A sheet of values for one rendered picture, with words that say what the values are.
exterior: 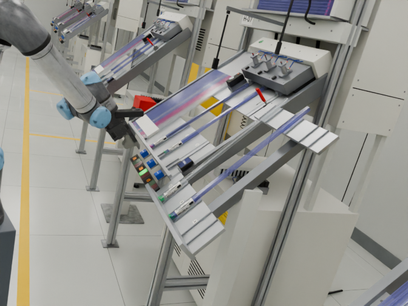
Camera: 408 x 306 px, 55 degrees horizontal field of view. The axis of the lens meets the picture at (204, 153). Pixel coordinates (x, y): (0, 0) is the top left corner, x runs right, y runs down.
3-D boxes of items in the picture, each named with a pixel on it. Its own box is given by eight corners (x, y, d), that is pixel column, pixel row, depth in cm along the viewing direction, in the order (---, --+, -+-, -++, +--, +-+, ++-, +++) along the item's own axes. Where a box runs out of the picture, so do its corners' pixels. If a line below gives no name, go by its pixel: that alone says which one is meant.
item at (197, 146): (176, 183, 141) (172, 176, 139) (134, 127, 197) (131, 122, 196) (220, 153, 144) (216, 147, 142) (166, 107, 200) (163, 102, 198)
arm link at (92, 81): (71, 82, 146) (89, 69, 149) (88, 106, 151) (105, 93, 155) (80, 82, 140) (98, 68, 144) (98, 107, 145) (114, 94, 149)
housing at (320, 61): (323, 93, 152) (312, 62, 145) (260, 70, 194) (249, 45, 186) (339, 82, 153) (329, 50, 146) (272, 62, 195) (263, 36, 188)
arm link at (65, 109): (68, 110, 134) (92, 92, 139) (50, 101, 140) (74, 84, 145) (78, 127, 140) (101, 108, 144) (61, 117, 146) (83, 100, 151)
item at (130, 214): (106, 223, 241) (130, 100, 219) (100, 204, 262) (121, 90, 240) (144, 223, 252) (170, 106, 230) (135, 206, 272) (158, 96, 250)
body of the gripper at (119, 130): (112, 137, 161) (95, 113, 155) (130, 125, 162) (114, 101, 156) (115, 143, 155) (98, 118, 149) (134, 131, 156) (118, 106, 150)
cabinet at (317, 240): (203, 335, 172) (240, 209, 154) (158, 245, 231) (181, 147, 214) (317, 322, 200) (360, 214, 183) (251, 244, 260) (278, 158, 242)
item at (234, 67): (261, 132, 147) (257, 121, 145) (197, 92, 204) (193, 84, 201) (330, 85, 152) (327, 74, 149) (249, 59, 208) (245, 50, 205)
